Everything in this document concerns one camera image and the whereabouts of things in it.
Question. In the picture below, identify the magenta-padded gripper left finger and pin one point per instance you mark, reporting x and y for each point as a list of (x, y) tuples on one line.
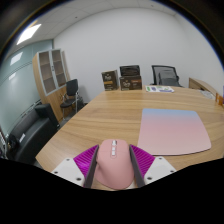
[(83, 161)]

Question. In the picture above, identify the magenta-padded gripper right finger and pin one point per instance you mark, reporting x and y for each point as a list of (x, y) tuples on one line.
[(145, 161)]

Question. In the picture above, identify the pink computer mouse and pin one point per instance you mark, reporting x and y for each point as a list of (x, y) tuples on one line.
[(115, 166)]

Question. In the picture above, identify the pink and blue mouse pad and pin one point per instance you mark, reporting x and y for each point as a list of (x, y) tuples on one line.
[(173, 131)]

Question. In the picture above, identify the black leather sofa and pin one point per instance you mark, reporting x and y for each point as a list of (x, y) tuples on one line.
[(31, 133)]

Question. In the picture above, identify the white printed paper sheet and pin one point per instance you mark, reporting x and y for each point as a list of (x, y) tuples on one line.
[(159, 89)]

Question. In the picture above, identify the black visitor chair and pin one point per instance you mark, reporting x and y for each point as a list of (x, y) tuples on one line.
[(72, 88)]

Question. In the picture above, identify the wooden shelf cabinet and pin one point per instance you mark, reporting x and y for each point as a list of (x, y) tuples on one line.
[(45, 95)]

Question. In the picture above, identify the wide brown cardboard box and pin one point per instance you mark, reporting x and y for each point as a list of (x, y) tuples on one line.
[(130, 83)]

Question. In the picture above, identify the black mesh office chair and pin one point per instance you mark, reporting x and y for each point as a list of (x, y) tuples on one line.
[(166, 78)]

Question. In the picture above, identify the black cardboard box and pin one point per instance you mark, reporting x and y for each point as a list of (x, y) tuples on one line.
[(130, 70)]

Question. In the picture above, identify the wooden side desk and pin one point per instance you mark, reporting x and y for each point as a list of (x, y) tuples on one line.
[(200, 85)]

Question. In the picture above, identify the small orange box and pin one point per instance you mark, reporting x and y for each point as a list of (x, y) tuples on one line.
[(220, 99)]

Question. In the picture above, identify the ceiling light panel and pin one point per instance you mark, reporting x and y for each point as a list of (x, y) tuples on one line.
[(28, 33)]

